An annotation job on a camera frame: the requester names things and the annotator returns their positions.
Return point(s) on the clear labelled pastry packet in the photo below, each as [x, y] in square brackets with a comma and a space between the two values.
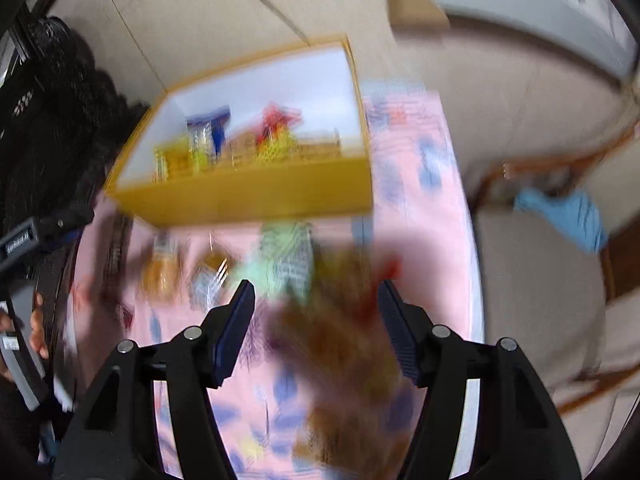
[210, 272]

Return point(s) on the clear golden cake packet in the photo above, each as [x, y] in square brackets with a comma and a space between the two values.
[160, 266]

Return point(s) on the pink floral tablecloth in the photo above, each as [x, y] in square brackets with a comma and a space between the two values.
[440, 200]

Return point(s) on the light blue cloth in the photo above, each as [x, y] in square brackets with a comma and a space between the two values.
[565, 215]

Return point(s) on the blue snack packet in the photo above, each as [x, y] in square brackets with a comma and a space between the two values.
[210, 130]

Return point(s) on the yellow cardboard box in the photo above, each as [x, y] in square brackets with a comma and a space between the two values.
[250, 197]

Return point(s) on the light green snack packet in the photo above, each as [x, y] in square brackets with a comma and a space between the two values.
[287, 260]

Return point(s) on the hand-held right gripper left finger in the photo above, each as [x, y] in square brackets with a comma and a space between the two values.
[232, 330]

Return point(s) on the wooden armchair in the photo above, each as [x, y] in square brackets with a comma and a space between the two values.
[540, 310]

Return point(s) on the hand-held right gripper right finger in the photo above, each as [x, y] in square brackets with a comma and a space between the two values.
[400, 335]

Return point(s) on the cardboard corner protector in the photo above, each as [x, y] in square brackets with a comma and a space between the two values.
[415, 2]

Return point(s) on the framed lotus painting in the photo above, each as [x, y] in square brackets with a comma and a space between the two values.
[525, 5]

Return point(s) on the brown sausage packet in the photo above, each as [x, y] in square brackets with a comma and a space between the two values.
[117, 255]

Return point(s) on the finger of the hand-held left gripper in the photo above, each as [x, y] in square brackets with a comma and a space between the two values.
[62, 225]

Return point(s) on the clear brown cracker packet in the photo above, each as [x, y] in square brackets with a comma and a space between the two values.
[242, 152]

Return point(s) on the dark carved wooden bench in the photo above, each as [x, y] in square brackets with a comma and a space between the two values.
[55, 125]

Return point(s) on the person's left hand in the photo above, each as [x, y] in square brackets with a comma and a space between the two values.
[39, 332]

